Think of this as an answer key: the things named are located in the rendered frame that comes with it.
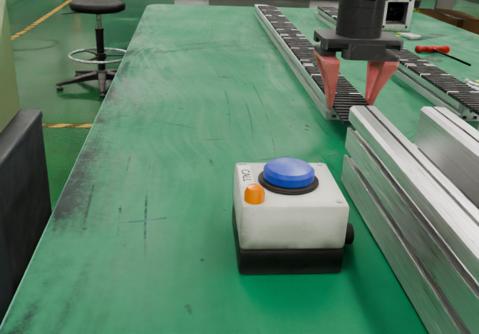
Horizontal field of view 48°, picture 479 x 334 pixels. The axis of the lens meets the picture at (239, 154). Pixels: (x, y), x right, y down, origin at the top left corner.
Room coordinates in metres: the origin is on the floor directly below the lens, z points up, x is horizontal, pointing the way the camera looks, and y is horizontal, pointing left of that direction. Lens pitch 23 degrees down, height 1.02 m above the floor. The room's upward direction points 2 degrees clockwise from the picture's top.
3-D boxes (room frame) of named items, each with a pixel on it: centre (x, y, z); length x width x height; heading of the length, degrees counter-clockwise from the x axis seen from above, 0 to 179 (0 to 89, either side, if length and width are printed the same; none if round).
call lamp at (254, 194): (0.35, -0.01, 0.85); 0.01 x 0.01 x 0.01
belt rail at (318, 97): (1.19, -0.09, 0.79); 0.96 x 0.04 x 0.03; 5
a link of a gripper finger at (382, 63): (0.69, -0.16, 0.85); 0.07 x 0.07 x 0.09; 5
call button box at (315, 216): (0.38, -0.05, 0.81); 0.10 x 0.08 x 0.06; 95
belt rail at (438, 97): (1.21, -0.28, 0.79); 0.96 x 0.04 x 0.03; 5
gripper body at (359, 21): (0.69, -0.14, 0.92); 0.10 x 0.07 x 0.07; 95
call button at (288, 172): (0.38, -0.04, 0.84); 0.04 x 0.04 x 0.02
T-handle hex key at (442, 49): (1.13, -0.44, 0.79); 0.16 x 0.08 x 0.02; 11
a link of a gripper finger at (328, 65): (0.69, -0.13, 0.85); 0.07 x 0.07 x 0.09; 5
